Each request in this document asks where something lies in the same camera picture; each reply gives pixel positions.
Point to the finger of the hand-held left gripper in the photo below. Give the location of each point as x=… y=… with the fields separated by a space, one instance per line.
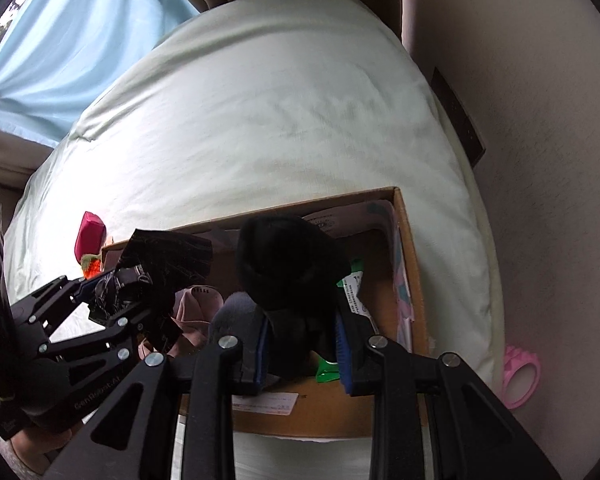
x=60 y=295
x=95 y=337

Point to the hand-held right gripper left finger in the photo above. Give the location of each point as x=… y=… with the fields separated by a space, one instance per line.
x=261 y=355

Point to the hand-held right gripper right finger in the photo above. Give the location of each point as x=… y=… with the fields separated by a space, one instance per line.
x=342 y=355

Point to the blue grey sock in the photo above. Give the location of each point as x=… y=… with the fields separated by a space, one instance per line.
x=235 y=315

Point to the cardboard box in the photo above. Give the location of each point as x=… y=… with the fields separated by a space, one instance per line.
x=330 y=412

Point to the green tissue packet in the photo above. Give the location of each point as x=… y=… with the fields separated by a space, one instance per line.
x=352 y=290

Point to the pink cap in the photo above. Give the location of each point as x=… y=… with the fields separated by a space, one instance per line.
x=195 y=310

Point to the black sock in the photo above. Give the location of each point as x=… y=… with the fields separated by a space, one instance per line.
x=290 y=260

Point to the black patterned cloth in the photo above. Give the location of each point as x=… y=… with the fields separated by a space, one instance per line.
x=175 y=260

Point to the person's left hand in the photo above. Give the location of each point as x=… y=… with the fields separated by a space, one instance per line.
x=35 y=452

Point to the orange knitted toy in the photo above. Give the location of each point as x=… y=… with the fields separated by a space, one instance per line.
x=92 y=267

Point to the magenta pouch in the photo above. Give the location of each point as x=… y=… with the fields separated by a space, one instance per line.
x=87 y=235

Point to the pink foam roller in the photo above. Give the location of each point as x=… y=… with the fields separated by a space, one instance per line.
x=512 y=355

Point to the bed with pale green sheet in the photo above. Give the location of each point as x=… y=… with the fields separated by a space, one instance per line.
x=280 y=110

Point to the light blue hanging cloth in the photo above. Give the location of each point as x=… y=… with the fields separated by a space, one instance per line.
x=80 y=35

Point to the dark wall plate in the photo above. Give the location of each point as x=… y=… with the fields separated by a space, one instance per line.
x=457 y=115

